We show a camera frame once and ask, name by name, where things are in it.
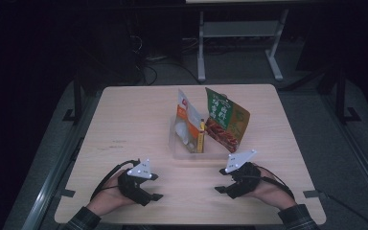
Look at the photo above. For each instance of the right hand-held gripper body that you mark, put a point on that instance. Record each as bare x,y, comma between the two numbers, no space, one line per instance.
244,183

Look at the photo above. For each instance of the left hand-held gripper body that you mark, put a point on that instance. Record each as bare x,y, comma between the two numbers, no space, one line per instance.
132,188

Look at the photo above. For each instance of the clear plastic container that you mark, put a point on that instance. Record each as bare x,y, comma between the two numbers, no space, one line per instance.
214,155

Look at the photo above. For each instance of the small narrow carton box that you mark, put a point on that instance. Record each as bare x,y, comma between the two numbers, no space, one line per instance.
201,140

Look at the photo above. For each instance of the green red snack packet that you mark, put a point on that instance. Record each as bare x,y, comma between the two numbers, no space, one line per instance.
226,121

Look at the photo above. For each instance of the white orange food pouch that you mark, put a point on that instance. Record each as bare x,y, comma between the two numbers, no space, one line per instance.
187,124

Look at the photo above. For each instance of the person's left hand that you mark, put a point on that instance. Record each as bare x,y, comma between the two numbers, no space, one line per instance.
108,198

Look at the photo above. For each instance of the person's right hand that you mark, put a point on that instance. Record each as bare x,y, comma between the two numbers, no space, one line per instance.
273,193

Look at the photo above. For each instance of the grey table edge clip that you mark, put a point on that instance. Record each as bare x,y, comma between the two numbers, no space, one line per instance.
311,194
66,193

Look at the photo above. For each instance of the black metal stand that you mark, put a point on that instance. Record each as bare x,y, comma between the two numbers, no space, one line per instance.
77,96
341,96

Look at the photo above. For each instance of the aluminium floor rail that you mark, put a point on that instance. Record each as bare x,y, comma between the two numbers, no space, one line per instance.
51,185
361,153

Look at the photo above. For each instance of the grey metal table frame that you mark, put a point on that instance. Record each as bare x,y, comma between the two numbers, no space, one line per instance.
239,28

